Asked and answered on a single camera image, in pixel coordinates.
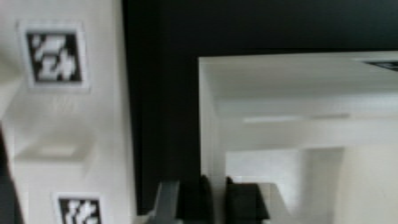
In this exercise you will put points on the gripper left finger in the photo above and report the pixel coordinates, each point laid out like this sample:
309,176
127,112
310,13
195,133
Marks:
166,213

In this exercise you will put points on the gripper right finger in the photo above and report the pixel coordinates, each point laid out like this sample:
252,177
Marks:
245,205

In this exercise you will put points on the white cabinet top block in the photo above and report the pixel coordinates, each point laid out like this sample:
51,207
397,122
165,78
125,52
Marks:
65,111

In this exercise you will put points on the white cabinet body box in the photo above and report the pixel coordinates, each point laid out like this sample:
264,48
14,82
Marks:
300,133

